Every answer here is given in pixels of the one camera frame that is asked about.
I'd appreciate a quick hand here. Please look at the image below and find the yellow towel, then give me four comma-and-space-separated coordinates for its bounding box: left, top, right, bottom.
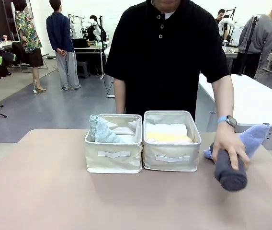
146, 131, 193, 144

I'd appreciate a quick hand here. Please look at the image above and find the dark grey towel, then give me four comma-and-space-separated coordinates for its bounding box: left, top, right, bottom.
211, 141, 249, 192

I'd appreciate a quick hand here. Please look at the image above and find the person's right forearm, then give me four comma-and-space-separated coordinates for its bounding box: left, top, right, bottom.
113, 78, 127, 115

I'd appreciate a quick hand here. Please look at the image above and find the person's left forearm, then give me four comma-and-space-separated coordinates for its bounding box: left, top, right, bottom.
211, 73, 238, 120

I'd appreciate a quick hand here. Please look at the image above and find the person's left hand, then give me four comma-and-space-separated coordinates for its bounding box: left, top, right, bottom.
211, 128, 251, 170

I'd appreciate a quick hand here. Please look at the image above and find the woman in floral shirt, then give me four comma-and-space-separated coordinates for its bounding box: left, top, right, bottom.
13, 0, 47, 94

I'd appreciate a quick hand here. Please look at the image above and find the person in navy jacket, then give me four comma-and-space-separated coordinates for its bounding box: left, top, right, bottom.
46, 0, 81, 91

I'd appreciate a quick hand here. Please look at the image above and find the grey work desk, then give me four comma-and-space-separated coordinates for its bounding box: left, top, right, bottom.
71, 38, 109, 76

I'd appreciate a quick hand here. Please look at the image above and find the light blue towel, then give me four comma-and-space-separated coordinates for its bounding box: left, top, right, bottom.
89, 114, 126, 144

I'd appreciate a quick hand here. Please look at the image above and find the beige fabric storage bin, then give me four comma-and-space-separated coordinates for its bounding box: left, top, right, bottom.
142, 110, 202, 173
84, 113, 143, 174

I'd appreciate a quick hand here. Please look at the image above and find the person's black shirt torso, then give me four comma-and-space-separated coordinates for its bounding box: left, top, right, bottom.
104, 0, 231, 118

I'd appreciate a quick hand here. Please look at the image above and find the white folded towel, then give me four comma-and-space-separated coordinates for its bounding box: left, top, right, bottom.
146, 123, 188, 135

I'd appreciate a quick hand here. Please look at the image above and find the man with glasses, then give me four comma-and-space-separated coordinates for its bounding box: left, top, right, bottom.
214, 9, 227, 26

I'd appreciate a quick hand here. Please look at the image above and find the blue band smartwatch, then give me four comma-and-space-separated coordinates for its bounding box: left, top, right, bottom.
217, 115, 238, 129

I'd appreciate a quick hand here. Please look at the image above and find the black tripod stand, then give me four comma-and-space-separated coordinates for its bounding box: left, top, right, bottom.
237, 15, 261, 77

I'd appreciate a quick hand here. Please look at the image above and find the white table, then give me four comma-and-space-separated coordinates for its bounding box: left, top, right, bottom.
198, 73, 272, 127

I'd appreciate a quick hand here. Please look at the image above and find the person in grey sweater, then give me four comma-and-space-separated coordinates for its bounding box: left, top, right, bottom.
236, 3, 272, 80

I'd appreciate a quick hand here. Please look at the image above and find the lavender towel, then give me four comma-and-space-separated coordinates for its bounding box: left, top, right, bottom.
203, 123, 271, 160

